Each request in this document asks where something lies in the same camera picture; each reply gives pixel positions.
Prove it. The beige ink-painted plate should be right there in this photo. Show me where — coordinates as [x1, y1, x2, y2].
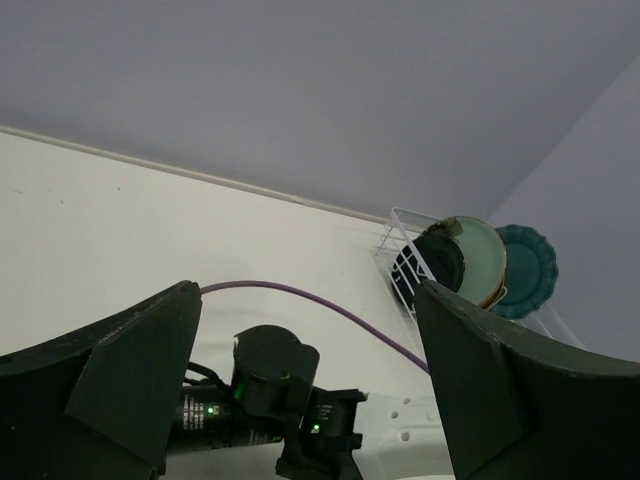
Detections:
[479, 275, 508, 310]

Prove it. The white wire dish rack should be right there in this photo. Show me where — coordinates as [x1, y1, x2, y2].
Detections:
[372, 207, 588, 350]

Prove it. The black plate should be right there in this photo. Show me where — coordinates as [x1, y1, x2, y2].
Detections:
[391, 235, 465, 309]

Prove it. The teal scalloped plate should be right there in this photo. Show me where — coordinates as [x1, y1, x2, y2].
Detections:
[491, 224, 559, 320]

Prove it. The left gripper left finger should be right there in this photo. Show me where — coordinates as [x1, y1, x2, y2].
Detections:
[1, 281, 202, 479]

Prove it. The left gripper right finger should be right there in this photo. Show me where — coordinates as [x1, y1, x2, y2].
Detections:
[414, 281, 639, 479]

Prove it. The light blue floral plate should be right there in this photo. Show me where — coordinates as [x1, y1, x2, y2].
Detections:
[423, 215, 507, 307]

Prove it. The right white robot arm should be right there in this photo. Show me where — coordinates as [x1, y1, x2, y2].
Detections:
[167, 325, 453, 479]

